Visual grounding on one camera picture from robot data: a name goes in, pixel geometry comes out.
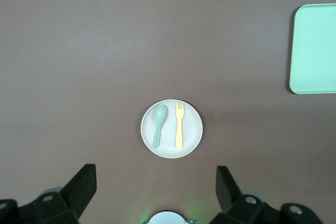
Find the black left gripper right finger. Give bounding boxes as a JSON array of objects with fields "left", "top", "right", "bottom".
[{"left": 209, "top": 165, "right": 324, "bottom": 224}]

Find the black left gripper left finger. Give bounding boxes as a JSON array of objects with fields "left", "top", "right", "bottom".
[{"left": 0, "top": 163, "right": 97, "bottom": 224}]

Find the white round plate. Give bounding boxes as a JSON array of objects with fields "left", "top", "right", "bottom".
[{"left": 140, "top": 99, "right": 204, "bottom": 159}]

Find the yellow plastic fork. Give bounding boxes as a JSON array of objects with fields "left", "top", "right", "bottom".
[{"left": 175, "top": 102, "right": 185, "bottom": 149}]

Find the mint green plastic spoon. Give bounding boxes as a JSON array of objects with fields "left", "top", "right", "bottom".
[{"left": 153, "top": 104, "right": 167, "bottom": 149}]

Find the light green rectangular tray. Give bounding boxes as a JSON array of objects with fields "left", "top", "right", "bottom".
[{"left": 288, "top": 3, "right": 336, "bottom": 95}]

